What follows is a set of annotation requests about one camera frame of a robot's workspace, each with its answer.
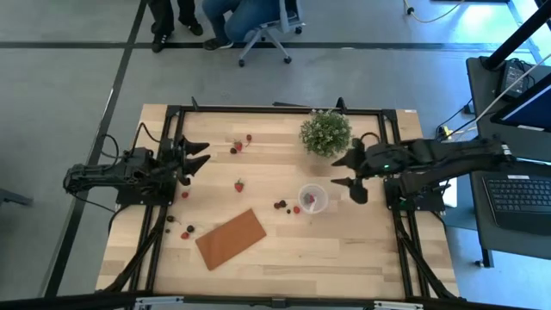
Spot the black keyboard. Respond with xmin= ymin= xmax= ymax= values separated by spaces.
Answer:
xmin=481 ymin=174 xmax=551 ymax=237

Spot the person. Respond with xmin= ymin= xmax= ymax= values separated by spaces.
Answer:
xmin=201 ymin=0 xmax=285 ymax=52
xmin=147 ymin=0 xmax=205 ymax=54

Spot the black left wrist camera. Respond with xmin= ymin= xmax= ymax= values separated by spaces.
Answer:
xmin=123 ymin=146 xmax=155 ymax=170

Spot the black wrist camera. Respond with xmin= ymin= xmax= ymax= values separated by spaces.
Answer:
xmin=123 ymin=146 xmax=155 ymax=170
xmin=389 ymin=141 xmax=425 ymax=167

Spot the white flat plate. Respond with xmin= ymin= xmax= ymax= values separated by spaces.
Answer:
xmin=442 ymin=178 xmax=459 ymax=209

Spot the orange folded cloth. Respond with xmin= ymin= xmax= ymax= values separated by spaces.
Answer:
xmin=195 ymin=208 xmax=268 ymax=272

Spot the green potted plant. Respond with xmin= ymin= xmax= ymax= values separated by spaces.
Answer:
xmin=299 ymin=108 xmax=354 ymax=158

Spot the grey furniture leg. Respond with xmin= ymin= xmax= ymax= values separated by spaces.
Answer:
xmin=0 ymin=188 xmax=34 ymax=208

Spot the white braided cable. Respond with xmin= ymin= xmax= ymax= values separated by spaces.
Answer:
xmin=472 ymin=52 xmax=551 ymax=127

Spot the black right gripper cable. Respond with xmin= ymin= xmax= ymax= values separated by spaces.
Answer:
xmin=359 ymin=132 xmax=382 ymax=147

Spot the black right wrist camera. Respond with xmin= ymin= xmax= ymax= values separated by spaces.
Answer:
xmin=389 ymin=141 xmax=425 ymax=167

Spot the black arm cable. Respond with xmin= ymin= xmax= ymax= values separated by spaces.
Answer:
xmin=99 ymin=133 xmax=121 ymax=161

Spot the grey office chair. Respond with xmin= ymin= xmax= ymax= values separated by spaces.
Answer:
xmin=238 ymin=0 xmax=306 ymax=68

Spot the black slanted post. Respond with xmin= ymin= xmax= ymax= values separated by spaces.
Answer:
xmin=480 ymin=0 xmax=551 ymax=71

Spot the clear plastic tub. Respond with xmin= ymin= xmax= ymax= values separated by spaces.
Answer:
xmin=297 ymin=183 xmax=330 ymax=215

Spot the black monitor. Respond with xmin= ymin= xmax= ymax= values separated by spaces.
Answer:
xmin=490 ymin=71 xmax=551 ymax=133

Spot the dark grey desk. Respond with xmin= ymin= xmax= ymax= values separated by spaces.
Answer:
xmin=466 ymin=55 xmax=551 ymax=269

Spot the black gantry beam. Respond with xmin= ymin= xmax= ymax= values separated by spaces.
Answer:
xmin=0 ymin=291 xmax=551 ymax=310

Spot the black power device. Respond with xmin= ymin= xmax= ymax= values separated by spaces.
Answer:
xmin=498 ymin=59 xmax=538 ymax=102

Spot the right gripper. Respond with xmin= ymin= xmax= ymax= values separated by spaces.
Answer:
xmin=330 ymin=137 xmax=391 ymax=205

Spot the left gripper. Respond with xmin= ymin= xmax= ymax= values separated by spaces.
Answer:
xmin=158 ymin=135 xmax=212 ymax=187

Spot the black left camera cable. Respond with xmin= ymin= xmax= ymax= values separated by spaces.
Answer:
xmin=130 ymin=121 xmax=163 ymax=152

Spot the yellow floor cable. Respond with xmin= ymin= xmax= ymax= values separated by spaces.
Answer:
xmin=402 ymin=0 xmax=467 ymax=25

